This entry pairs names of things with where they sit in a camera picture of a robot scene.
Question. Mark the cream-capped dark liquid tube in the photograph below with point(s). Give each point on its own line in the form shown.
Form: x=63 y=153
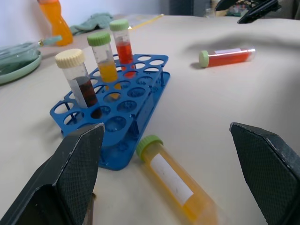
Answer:
x=78 y=82

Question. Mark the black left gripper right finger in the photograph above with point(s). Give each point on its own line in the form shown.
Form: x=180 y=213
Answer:
x=269 y=173

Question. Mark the orange plastic bottle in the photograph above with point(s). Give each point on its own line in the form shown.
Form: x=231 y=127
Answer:
x=57 y=22

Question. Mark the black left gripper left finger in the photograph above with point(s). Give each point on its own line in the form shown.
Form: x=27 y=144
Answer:
x=58 y=178

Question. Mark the blue tube rack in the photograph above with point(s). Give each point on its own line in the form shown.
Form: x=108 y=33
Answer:
x=131 y=93

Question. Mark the green cloth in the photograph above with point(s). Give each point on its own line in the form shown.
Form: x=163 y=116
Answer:
x=92 y=22

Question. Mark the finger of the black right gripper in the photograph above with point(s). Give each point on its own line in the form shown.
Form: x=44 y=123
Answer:
x=226 y=4
x=257 y=10

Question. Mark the light green plate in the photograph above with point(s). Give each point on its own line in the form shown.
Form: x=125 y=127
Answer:
x=17 y=62

